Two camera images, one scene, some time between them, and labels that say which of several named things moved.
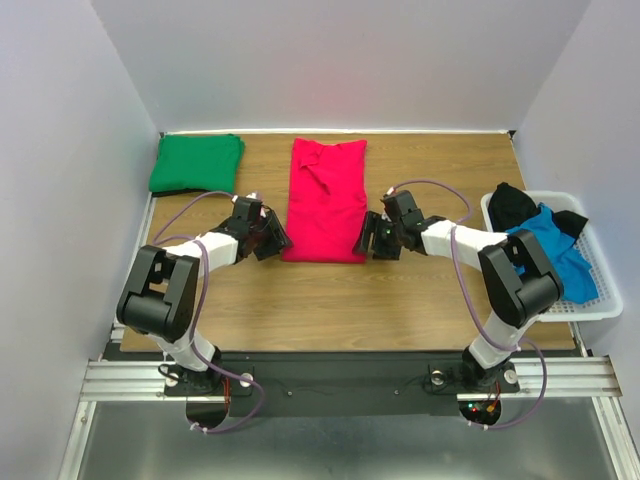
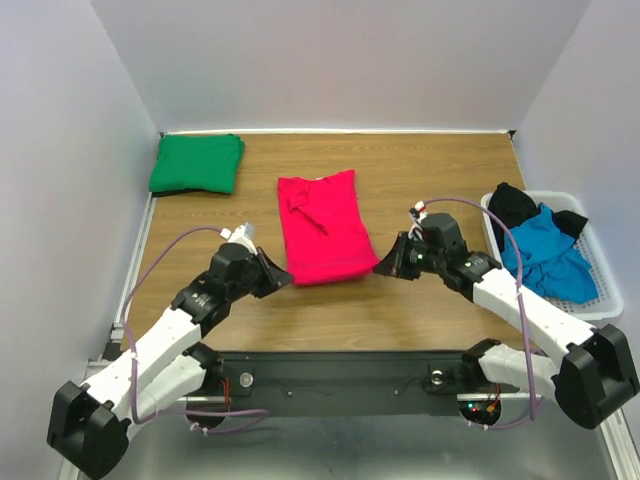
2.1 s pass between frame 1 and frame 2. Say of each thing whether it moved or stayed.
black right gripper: moved
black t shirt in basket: stayed
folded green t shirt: stayed
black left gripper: moved
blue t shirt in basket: stayed
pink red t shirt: moved
